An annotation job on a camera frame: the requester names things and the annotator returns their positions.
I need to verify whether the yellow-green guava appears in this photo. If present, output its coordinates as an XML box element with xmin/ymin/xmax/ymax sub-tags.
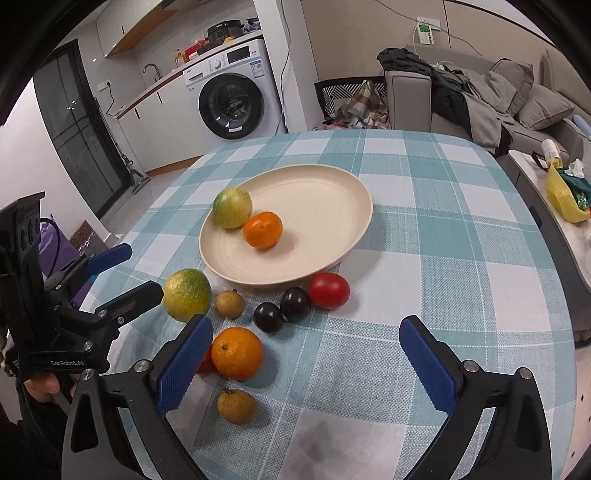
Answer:
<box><xmin>212</xmin><ymin>187</ymin><xmax>252</xmax><ymax>229</ymax></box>
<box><xmin>163</xmin><ymin>268</ymin><xmax>211</xmax><ymax>323</ymax></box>

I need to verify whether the small red tomato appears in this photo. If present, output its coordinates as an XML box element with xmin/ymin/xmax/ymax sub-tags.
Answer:
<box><xmin>195</xmin><ymin>345</ymin><xmax>217</xmax><ymax>375</ymax></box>

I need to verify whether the small brown pear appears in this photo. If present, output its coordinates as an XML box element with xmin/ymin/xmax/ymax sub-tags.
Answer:
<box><xmin>215</xmin><ymin>289</ymin><xmax>245</xmax><ymax>320</ymax></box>
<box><xmin>216</xmin><ymin>388</ymin><xmax>257</xmax><ymax>425</ymax></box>

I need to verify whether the large orange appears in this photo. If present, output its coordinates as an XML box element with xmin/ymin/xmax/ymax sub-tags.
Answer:
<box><xmin>242</xmin><ymin>211</ymin><xmax>283</xmax><ymax>250</ymax></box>

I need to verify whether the large red tomato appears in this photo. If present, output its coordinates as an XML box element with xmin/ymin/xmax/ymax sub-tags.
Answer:
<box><xmin>308</xmin><ymin>272</ymin><xmax>351</xmax><ymax>310</ymax></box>

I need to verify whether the left hand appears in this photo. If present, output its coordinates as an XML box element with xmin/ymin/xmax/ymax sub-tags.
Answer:
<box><xmin>24</xmin><ymin>373</ymin><xmax>62</xmax><ymax>403</ymax></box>

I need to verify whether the purple bag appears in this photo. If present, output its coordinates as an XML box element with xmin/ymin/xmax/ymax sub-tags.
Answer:
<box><xmin>37</xmin><ymin>218</ymin><xmax>93</xmax><ymax>305</ymax></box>

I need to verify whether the dark glass door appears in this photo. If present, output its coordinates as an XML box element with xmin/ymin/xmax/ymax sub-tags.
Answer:
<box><xmin>33</xmin><ymin>40</ymin><xmax>131</xmax><ymax>218</ymax></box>

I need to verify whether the dark plum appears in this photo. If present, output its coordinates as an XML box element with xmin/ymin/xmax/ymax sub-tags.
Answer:
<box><xmin>280</xmin><ymin>287</ymin><xmax>311</xmax><ymax>323</ymax></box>
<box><xmin>252</xmin><ymin>302</ymin><xmax>283</xmax><ymax>334</ymax></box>

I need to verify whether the cream round plate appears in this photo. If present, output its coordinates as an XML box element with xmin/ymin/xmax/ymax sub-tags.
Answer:
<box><xmin>198</xmin><ymin>164</ymin><xmax>374</xmax><ymax>287</ymax></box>

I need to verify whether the teal checkered tablecloth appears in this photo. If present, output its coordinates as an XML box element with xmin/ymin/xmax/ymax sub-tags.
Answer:
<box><xmin>83</xmin><ymin>130</ymin><xmax>577</xmax><ymax>479</ymax></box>

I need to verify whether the white side table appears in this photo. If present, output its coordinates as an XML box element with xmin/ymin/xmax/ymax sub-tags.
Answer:
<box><xmin>506</xmin><ymin>150</ymin><xmax>590</xmax><ymax>349</ymax></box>

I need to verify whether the kitchen faucet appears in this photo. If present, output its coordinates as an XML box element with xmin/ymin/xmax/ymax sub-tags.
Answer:
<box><xmin>142</xmin><ymin>63</ymin><xmax>162</xmax><ymax>82</ymax></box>

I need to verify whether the white washing machine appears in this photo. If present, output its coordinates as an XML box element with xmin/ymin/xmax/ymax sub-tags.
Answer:
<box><xmin>183</xmin><ymin>37</ymin><xmax>287</xmax><ymax>149</ymax></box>

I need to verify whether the yellow bag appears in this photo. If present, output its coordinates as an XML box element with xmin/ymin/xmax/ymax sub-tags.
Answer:
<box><xmin>546</xmin><ymin>167</ymin><xmax>590</xmax><ymax>224</ymax></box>

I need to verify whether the white bottle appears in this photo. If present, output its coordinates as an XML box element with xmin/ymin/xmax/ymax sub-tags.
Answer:
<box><xmin>541</xmin><ymin>139</ymin><xmax>564</xmax><ymax>169</ymax></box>

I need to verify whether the black clothes pile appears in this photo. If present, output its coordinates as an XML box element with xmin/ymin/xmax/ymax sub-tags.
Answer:
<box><xmin>377</xmin><ymin>48</ymin><xmax>517</xmax><ymax>157</ymax></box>

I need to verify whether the plaid cloth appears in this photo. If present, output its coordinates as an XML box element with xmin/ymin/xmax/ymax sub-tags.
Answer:
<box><xmin>317</xmin><ymin>79</ymin><xmax>392</xmax><ymax>131</ymax></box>

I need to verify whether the grey cushion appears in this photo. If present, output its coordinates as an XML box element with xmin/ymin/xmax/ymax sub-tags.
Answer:
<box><xmin>491</xmin><ymin>58</ymin><xmax>535</xmax><ymax>117</ymax></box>
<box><xmin>516</xmin><ymin>84</ymin><xmax>574</xmax><ymax>131</ymax></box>

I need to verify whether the grey sofa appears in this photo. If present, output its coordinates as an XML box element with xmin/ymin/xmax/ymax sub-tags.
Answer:
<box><xmin>378</xmin><ymin>46</ymin><xmax>589</xmax><ymax>161</ymax></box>

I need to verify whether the white wall power strip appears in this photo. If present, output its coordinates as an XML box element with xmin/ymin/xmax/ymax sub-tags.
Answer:
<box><xmin>417</xmin><ymin>17</ymin><xmax>441</xmax><ymax>45</ymax></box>

